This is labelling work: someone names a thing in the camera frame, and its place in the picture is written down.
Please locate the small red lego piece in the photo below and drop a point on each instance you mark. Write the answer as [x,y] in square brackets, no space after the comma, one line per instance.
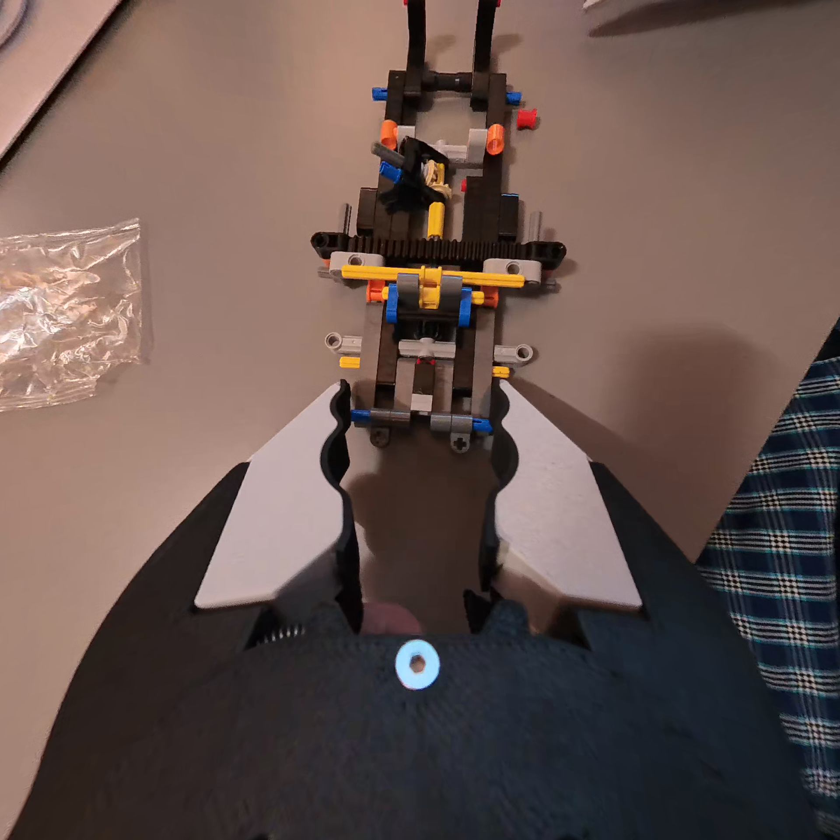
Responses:
[526,119]

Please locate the lego technic chassis model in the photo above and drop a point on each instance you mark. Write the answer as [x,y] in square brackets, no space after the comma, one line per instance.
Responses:
[485,197]

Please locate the clear plastic bag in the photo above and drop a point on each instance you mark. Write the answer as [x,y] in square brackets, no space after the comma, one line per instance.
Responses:
[65,315]

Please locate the blue plaid clothing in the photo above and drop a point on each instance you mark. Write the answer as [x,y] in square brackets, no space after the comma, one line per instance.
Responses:
[774,525]

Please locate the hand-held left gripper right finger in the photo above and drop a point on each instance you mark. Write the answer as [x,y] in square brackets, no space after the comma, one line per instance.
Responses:
[564,525]

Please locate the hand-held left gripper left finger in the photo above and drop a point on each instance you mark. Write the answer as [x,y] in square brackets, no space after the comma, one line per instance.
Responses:
[269,525]

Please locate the black lego gear rack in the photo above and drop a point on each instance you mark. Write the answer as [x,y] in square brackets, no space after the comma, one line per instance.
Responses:
[459,248]

